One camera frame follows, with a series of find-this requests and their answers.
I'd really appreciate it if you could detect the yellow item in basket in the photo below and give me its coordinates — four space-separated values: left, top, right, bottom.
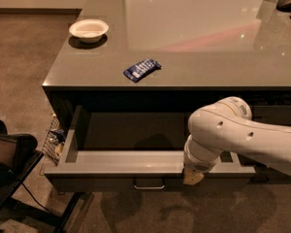
55 143 64 156

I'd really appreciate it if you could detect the black floor cable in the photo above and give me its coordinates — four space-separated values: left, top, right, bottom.
19 182 57 216

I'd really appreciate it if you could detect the blue snack packet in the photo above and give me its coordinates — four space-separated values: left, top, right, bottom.
123 59 161 83

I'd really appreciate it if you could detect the grey cabinet counter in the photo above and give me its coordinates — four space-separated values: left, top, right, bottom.
43 0 291 175

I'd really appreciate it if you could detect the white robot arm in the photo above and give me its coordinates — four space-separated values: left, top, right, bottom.
184 97 291 183

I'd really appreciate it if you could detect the black office chair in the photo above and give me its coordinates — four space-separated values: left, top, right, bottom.
0 119 81 233

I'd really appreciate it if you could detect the wire basket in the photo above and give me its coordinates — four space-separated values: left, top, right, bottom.
39 113 66 176

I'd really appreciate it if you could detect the white bowl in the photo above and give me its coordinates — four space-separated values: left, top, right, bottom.
69 19 109 44

